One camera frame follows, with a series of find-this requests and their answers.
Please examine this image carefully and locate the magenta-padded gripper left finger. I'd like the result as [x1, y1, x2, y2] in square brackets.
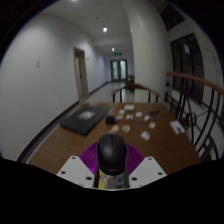
[56, 142, 102, 190]

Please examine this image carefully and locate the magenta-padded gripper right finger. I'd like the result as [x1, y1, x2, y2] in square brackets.
[124, 143, 168, 190]

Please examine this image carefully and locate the black computer mouse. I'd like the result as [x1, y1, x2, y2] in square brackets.
[96, 133, 129, 176]

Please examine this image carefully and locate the black closed laptop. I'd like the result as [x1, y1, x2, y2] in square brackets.
[59, 105, 113, 136]

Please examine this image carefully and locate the small black box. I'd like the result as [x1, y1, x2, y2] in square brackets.
[105, 115, 116, 126]

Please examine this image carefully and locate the dark wooden armchair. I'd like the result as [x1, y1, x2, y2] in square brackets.
[110, 83, 161, 104]

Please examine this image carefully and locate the pale side door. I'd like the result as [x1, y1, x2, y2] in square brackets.
[73, 46, 90, 101]

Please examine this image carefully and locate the black railing with wooden handrail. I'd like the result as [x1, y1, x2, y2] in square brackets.
[165, 71, 224, 163]

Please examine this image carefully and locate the glass double door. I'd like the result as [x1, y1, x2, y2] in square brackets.
[110, 59, 128, 82]

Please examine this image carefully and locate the dark framed window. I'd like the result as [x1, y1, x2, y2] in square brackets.
[170, 33, 205, 104]

